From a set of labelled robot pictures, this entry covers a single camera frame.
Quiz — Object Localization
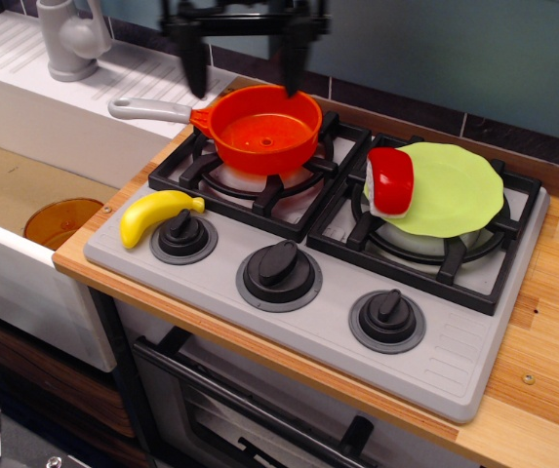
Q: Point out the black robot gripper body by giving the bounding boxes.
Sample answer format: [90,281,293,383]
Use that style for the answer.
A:
[159,1,331,38]

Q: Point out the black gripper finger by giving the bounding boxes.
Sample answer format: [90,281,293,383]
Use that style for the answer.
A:
[271,26,318,98]
[171,26,208,98]

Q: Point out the red white toy sushi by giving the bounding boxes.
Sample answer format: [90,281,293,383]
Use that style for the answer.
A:
[364,147,415,218]

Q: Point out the grey toy faucet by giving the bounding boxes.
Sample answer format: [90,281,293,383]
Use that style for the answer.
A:
[36,0,112,82]

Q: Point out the black left burner grate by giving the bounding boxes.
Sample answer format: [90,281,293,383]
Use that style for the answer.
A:
[148,112,372,242]

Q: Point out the black burner grate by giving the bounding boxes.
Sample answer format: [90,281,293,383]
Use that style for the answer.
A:
[148,112,372,242]
[306,134,544,315]

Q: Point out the yellow toy banana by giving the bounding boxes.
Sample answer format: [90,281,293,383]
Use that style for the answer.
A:
[119,190,205,249]

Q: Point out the white toy sink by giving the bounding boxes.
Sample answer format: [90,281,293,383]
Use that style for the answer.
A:
[0,12,233,372]

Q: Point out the black left stove knob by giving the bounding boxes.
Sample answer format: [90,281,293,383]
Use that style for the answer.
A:
[150,210,219,265]

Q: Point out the black stove knob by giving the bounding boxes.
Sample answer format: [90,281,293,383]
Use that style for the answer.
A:
[236,240,323,313]
[348,289,426,355]
[150,210,219,265]

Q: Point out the green toy plate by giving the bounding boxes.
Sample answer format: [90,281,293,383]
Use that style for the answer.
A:
[381,142,504,238]

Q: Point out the black right burner grate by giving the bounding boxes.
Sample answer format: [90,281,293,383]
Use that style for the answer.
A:
[306,134,544,315]

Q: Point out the black middle stove knob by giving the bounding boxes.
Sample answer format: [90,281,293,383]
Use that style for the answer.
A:
[236,240,323,313]

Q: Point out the grey toy stove top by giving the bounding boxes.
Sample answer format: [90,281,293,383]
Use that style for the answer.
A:
[82,116,551,424]

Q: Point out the black right stove knob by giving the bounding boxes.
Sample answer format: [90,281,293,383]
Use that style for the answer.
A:
[348,289,426,355]

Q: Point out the toy oven door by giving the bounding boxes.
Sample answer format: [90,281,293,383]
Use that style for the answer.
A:
[133,328,376,467]

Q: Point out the orange toy pot grey handle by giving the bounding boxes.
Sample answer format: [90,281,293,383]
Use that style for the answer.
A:
[108,85,323,176]

